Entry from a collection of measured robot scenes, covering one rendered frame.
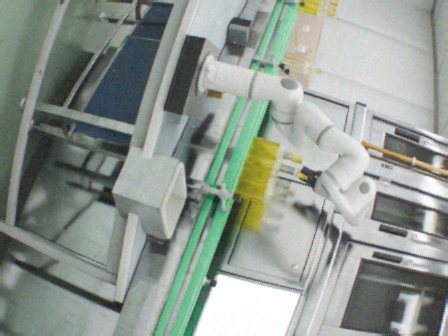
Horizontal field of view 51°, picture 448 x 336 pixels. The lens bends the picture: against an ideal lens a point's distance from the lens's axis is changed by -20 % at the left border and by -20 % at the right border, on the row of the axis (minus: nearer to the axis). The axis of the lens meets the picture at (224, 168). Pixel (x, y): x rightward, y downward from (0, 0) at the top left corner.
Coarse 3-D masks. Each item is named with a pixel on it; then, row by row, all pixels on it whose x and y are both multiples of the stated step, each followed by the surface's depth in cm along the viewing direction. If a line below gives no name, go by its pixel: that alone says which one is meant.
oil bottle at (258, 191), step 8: (240, 176) 202; (240, 184) 201; (248, 184) 201; (256, 184) 201; (264, 184) 201; (240, 192) 201; (248, 192) 199; (256, 192) 199; (264, 192) 199; (272, 192) 200; (256, 200) 202; (264, 200) 201
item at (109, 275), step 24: (168, 24) 171; (48, 48) 180; (168, 48) 171; (144, 96) 173; (24, 120) 182; (144, 120) 174; (24, 144) 184; (120, 216) 176; (24, 240) 184; (120, 240) 177; (72, 264) 180
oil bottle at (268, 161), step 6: (252, 150) 208; (246, 156) 206; (252, 156) 206; (258, 156) 206; (264, 156) 206; (270, 156) 206; (276, 156) 207; (252, 162) 205; (258, 162) 205; (264, 162) 205; (270, 162) 205; (276, 162) 205; (270, 168) 204; (276, 168) 204
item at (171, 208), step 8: (176, 168) 168; (176, 176) 166; (184, 176) 176; (176, 184) 180; (184, 184) 179; (168, 192) 163; (176, 192) 185; (184, 192) 183; (168, 200) 185; (176, 200) 186; (184, 200) 186; (160, 208) 163; (168, 208) 184; (176, 208) 184; (168, 216) 182; (176, 216) 183; (168, 224) 181; (168, 232) 174
